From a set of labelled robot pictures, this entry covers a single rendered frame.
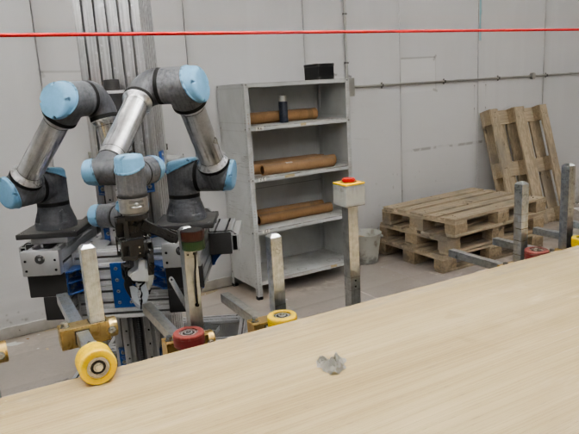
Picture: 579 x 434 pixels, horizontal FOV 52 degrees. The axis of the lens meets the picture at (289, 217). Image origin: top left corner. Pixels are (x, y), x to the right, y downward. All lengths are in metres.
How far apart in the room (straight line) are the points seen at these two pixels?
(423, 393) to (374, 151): 4.23
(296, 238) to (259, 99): 1.18
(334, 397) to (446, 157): 4.88
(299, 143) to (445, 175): 1.72
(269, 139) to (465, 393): 3.68
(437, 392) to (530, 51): 5.81
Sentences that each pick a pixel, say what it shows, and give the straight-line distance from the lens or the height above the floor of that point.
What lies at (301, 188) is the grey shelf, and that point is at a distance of 4.92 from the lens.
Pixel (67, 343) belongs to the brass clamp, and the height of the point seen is 0.94.
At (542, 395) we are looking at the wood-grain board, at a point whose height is 0.90.
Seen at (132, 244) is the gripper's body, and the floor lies 1.13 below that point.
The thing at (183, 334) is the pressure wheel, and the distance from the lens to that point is 1.57.
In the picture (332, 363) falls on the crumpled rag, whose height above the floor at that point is 0.91.
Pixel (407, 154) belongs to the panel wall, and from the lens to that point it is 5.61.
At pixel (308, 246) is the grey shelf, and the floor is 0.18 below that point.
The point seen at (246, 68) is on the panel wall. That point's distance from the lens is 4.65.
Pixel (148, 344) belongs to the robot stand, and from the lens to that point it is 2.55.
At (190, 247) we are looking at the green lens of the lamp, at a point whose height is 1.13.
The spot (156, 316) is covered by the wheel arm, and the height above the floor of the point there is 0.86.
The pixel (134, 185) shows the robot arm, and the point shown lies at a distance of 1.55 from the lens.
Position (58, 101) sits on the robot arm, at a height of 1.50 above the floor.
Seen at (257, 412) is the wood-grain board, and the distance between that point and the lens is 1.19.
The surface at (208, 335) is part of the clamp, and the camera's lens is 1.65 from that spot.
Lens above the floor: 1.50
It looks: 12 degrees down
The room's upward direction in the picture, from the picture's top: 3 degrees counter-clockwise
